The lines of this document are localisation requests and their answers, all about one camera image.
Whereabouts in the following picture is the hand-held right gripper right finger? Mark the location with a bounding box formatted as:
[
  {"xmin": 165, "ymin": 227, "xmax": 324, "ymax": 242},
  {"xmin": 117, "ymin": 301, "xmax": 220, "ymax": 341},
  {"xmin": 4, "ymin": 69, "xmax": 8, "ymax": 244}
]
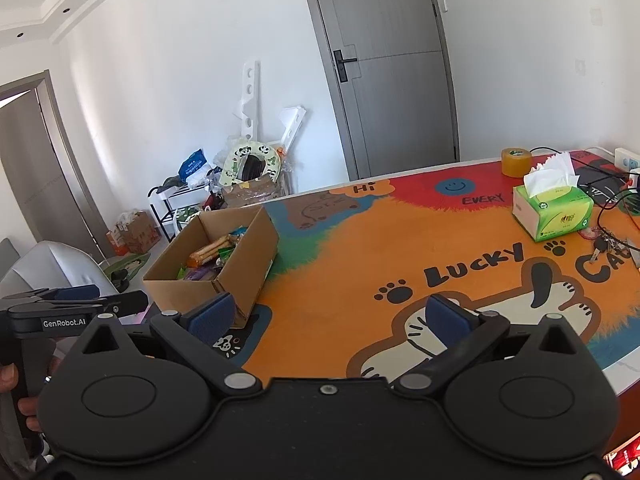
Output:
[{"xmin": 394, "ymin": 293, "xmax": 587, "ymax": 402}]

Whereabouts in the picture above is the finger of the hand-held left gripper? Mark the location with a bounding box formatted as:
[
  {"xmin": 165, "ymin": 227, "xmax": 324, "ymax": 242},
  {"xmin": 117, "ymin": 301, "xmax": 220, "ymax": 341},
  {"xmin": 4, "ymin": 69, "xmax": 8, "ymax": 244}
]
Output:
[
  {"xmin": 0, "ymin": 284, "xmax": 102, "ymax": 307},
  {"xmin": 92, "ymin": 290, "xmax": 150, "ymax": 318}
]

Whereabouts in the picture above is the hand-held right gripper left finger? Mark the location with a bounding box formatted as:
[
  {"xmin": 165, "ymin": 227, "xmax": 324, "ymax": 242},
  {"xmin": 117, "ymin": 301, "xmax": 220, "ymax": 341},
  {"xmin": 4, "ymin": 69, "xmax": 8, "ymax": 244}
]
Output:
[{"xmin": 74, "ymin": 292, "xmax": 264, "ymax": 403}]

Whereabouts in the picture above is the purple white snack packet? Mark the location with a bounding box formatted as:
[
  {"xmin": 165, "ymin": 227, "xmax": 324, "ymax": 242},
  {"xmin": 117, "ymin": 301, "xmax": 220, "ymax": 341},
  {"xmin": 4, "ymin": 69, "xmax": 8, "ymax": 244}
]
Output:
[{"xmin": 177, "ymin": 266, "xmax": 223, "ymax": 282}]

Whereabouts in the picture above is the brown cardboard box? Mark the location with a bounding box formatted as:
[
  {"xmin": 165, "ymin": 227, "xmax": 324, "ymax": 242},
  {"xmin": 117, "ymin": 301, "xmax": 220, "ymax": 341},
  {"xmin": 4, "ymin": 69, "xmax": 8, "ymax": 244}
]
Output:
[{"xmin": 142, "ymin": 205, "xmax": 280, "ymax": 330}]

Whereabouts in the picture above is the tan snack bar packet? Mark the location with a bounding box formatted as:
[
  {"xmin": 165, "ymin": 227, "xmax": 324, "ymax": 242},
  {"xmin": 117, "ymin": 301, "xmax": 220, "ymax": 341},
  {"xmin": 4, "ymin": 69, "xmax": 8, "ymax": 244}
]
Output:
[{"xmin": 197, "ymin": 236, "xmax": 236, "ymax": 263}]

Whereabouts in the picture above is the person's left hand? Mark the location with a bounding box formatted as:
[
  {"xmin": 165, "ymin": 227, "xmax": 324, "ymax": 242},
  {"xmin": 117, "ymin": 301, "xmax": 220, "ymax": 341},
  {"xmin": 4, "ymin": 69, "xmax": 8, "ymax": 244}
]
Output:
[{"xmin": 0, "ymin": 362, "xmax": 46, "ymax": 434}]

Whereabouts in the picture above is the white chair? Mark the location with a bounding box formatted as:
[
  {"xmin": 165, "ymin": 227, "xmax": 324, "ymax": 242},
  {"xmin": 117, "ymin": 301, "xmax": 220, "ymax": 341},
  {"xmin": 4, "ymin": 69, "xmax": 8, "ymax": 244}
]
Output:
[{"xmin": 0, "ymin": 240, "xmax": 123, "ymax": 306}]

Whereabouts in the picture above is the green printed floor mat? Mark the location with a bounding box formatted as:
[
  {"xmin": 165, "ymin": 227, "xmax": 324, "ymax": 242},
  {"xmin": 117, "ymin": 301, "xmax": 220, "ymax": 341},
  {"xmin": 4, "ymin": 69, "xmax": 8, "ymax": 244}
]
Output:
[{"xmin": 102, "ymin": 251, "xmax": 151, "ymax": 283}]

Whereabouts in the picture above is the printed cardboard floor box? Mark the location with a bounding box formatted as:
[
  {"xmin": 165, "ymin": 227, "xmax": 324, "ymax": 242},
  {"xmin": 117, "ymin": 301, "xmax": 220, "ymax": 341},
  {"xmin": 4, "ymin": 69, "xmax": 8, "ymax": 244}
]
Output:
[{"xmin": 106, "ymin": 210, "xmax": 162, "ymax": 256}]

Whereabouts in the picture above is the printed cat table mat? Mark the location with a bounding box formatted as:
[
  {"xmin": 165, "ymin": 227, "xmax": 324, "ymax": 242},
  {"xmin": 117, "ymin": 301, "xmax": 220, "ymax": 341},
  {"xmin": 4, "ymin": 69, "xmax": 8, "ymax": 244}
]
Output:
[{"xmin": 212, "ymin": 152, "xmax": 640, "ymax": 391}]

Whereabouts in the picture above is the black metal rack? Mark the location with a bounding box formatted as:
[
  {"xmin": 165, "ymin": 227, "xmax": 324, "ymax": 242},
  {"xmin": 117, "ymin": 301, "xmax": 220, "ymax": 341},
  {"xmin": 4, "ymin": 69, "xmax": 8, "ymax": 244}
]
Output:
[{"xmin": 147, "ymin": 180, "xmax": 221, "ymax": 243}]

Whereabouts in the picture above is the taped cardboard box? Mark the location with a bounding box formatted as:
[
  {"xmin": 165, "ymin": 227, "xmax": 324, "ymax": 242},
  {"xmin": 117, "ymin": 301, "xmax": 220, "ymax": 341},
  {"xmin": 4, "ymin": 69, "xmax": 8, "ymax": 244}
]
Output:
[{"xmin": 221, "ymin": 177, "xmax": 280, "ymax": 209}]

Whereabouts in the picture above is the grey brown side door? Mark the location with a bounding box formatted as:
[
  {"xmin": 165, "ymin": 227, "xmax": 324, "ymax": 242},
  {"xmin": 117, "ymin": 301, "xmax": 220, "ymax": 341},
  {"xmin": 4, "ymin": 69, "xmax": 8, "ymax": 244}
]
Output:
[{"xmin": 0, "ymin": 71, "xmax": 113, "ymax": 261}]

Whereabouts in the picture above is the green tissue box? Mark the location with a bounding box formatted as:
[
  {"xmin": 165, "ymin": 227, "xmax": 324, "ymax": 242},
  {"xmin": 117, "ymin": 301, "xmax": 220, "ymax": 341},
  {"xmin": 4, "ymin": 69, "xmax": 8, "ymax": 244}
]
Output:
[{"xmin": 511, "ymin": 151, "xmax": 595, "ymax": 243}]

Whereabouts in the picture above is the blue plastic bag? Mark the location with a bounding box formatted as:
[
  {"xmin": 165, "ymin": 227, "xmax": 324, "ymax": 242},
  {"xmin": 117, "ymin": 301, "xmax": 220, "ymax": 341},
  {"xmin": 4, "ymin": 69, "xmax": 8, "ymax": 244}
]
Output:
[{"xmin": 177, "ymin": 148, "xmax": 213, "ymax": 188}]

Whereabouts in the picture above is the key bunch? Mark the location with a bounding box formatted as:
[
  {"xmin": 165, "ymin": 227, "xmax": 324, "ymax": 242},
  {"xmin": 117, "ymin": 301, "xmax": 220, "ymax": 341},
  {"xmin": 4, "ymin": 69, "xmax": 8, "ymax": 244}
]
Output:
[{"xmin": 580, "ymin": 227, "xmax": 640, "ymax": 263}]

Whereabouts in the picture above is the yellow tape roll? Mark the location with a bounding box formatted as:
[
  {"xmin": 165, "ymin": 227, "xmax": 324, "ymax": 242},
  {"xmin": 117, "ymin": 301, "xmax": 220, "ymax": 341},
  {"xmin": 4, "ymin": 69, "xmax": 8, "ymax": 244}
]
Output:
[{"xmin": 501, "ymin": 147, "xmax": 532, "ymax": 178}]

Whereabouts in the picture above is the black red pad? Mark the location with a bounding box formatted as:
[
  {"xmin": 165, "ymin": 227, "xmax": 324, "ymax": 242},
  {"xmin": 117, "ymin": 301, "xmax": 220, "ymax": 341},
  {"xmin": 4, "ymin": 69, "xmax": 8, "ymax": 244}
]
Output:
[{"xmin": 570, "ymin": 150, "xmax": 633, "ymax": 201}]

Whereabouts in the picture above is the red printed box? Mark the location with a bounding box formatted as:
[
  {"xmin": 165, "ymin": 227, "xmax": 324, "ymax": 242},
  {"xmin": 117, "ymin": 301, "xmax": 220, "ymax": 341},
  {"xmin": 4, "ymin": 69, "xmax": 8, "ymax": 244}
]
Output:
[{"xmin": 604, "ymin": 435, "xmax": 640, "ymax": 477}]

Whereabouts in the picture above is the white power strip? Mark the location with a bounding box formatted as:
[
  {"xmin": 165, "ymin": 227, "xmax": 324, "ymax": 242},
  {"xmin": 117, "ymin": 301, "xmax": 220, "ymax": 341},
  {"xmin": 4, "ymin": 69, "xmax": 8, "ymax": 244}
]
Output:
[{"xmin": 614, "ymin": 147, "xmax": 640, "ymax": 173}]

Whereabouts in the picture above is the black cable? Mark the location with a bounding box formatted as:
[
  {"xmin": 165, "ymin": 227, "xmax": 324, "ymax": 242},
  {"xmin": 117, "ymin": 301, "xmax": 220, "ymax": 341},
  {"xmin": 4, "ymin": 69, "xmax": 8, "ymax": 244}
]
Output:
[{"xmin": 596, "ymin": 187, "xmax": 640, "ymax": 241}]

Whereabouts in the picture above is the short white plastic frame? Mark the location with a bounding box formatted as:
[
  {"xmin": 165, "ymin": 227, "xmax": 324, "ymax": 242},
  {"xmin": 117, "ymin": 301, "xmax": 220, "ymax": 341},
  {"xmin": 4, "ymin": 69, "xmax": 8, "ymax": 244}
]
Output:
[{"xmin": 272, "ymin": 106, "xmax": 307, "ymax": 161}]

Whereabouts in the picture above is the tall white plastic frame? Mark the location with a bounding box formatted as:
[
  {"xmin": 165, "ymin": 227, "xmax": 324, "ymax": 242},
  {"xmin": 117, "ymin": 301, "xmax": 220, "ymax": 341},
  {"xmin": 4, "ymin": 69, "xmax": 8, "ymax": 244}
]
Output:
[{"xmin": 234, "ymin": 61, "xmax": 261, "ymax": 143}]

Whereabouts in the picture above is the black door handle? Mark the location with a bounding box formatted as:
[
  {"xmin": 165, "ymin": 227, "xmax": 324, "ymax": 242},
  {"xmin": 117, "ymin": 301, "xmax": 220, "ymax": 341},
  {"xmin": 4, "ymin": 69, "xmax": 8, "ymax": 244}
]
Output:
[{"xmin": 333, "ymin": 50, "xmax": 358, "ymax": 83}]

